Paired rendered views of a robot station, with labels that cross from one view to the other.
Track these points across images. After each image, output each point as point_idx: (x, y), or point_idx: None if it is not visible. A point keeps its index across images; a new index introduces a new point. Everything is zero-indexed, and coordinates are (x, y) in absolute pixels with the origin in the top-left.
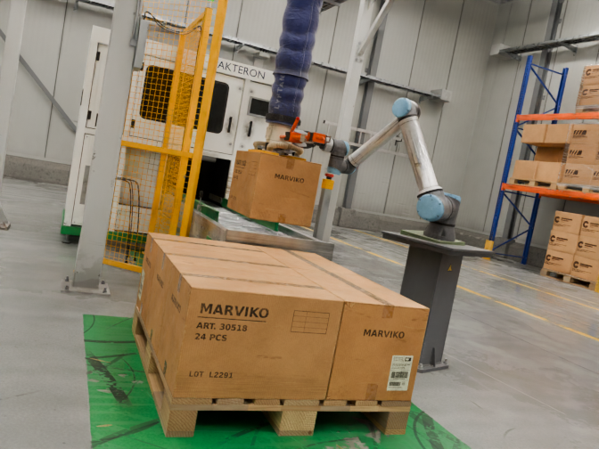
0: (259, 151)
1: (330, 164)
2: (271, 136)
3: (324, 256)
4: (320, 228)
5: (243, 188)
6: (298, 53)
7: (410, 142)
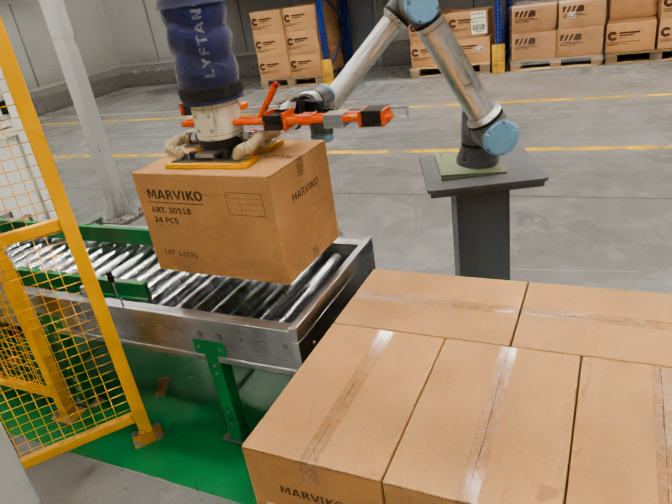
0: (222, 166)
1: (320, 130)
2: (218, 130)
3: (369, 260)
4: None
5: (224, 238)
6: None
7: (450, 56)
